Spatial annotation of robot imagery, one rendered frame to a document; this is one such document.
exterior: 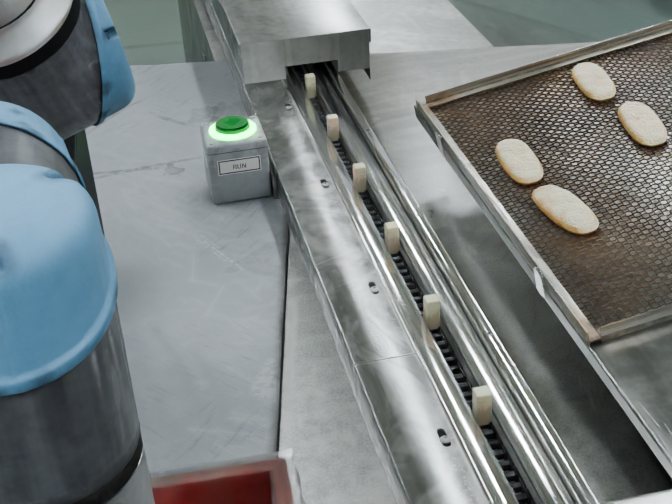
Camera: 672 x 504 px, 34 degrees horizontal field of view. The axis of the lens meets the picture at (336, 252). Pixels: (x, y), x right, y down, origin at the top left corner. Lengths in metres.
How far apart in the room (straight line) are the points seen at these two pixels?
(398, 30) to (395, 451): 1.05
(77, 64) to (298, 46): 0.65
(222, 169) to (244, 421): 0.40
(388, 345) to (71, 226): 0.62
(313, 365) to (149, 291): 0.22
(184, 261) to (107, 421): 0.79
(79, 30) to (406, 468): 0.42
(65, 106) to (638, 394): 0.50
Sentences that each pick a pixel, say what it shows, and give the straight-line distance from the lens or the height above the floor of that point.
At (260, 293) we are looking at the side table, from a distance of 1.11.
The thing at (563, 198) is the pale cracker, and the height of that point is 0.91.
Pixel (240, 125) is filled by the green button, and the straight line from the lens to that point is 1.27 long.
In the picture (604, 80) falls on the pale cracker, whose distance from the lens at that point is 1.30.
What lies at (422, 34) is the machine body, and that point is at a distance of 1.77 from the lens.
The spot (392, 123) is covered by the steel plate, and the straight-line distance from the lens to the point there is 1.45.
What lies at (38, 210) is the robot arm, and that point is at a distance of 0.37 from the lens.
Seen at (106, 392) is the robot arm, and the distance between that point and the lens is 0.39.
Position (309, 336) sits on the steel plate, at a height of 0.82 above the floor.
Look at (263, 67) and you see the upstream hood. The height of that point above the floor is 0.88.
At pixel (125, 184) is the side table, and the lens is 1.36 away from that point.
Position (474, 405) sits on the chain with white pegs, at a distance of 0.90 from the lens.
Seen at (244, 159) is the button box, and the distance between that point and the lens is 1.26.
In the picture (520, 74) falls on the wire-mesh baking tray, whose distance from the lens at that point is 1.36.
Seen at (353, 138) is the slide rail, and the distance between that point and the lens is 1.35.
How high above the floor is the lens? 1.43
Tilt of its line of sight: 31 degrees down
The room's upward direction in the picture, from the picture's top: 3 degrees counter-clockwise
